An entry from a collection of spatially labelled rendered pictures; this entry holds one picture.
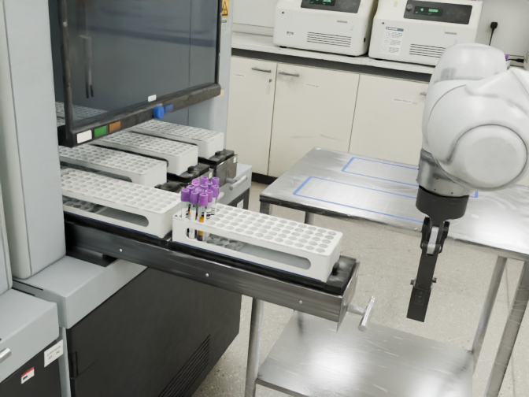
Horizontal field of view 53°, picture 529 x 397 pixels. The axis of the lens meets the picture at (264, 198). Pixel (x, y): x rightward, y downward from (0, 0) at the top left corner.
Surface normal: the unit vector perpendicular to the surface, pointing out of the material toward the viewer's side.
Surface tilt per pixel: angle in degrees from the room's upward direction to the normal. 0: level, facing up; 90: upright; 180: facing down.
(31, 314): 0
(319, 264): 90
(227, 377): 0
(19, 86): 90
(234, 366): 0
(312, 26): 90
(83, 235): 90
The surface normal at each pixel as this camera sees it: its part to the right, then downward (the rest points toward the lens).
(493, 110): -0.22, -0.67
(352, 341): 0.08, -0.92
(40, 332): 0.93, 0.21
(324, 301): -0.37, 0.33
